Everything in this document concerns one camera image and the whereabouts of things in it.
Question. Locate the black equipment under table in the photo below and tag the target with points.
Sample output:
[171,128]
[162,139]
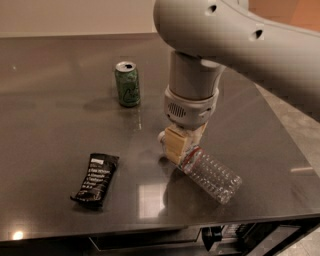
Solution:
[255,239]

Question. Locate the black snack bar wrapper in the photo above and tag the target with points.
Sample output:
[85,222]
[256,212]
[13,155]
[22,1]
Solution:
[100,171]

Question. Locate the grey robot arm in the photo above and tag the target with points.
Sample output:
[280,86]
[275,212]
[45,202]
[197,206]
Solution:
[208,34]

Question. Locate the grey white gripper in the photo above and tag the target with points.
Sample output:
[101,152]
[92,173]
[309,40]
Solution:
[190,111]

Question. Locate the clear plastic water bottle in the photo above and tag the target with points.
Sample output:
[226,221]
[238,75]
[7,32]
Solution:
[215,178]

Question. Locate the green soda can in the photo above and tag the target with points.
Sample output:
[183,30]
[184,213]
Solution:
[127,81]

